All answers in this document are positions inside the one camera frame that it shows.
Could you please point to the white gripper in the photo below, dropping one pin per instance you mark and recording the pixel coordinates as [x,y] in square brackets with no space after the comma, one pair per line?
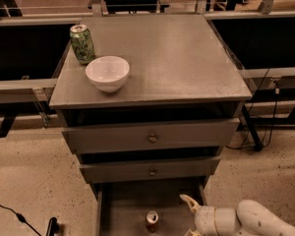
[205,219]

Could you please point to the orange soda can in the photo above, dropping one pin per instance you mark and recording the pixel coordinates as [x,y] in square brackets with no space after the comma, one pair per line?
[152,218]

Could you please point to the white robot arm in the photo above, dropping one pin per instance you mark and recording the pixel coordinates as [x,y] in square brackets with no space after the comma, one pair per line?
[248,219]

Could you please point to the grey open bottom drawer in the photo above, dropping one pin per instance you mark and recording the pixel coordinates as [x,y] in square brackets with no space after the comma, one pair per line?
[122,207]

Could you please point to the brass middle drawer knob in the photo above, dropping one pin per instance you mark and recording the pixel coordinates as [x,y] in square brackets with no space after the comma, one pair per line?
[151,172]

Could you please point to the brass drawer knob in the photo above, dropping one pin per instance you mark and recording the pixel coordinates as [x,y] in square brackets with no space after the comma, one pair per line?
[152,138]
[151,172]

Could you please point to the grey wooden drawer cabinet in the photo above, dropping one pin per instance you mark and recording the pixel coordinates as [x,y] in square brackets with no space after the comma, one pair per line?
[179,71]

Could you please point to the brass top drawer knob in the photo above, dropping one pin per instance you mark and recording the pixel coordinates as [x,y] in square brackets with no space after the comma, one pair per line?
[152,138]

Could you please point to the grey top drawer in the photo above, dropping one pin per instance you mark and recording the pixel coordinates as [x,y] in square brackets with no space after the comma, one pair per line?
[134,136]

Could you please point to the grey middle drawer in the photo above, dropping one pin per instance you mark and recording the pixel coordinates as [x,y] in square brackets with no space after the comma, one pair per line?
[138,170]

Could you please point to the green soda can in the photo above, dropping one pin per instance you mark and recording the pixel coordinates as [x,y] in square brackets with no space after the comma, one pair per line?
[82,44]

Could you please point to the black object on floor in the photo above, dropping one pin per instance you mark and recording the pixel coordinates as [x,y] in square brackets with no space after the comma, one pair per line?
[52,227]

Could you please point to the white ceramic bowl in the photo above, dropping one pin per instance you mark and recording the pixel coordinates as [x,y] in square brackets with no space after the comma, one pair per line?
[108,73]

